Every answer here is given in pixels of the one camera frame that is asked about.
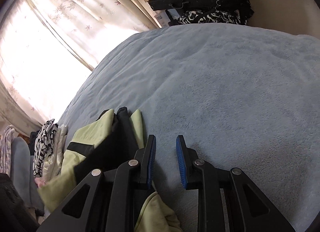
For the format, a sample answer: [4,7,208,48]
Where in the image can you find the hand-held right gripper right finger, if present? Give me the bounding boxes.
[176,135,297,232]

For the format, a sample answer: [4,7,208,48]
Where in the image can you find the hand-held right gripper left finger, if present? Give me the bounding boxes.
[37,134,157,232]

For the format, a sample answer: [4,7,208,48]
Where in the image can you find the green and black hooded jacket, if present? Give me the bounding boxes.
[37,107,184,232]

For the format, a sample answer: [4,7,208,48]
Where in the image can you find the black and white hanging clothes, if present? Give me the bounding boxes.
[178,0,254,25]

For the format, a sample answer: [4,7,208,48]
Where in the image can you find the purple floral quilt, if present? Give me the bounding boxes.
[0,125,16,175]

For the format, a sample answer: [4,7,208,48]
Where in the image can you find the black crumpled garment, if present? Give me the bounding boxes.
[30,131,40,155]

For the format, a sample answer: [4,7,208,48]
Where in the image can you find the blue fleece blanket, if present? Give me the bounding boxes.
[59,23,320,232]

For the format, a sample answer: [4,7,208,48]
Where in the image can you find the white cardboard box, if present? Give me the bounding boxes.
[155,9,170,28]

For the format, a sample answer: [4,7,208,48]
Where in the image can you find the white leaf-print curtain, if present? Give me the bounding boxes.
[0,0,160,127]

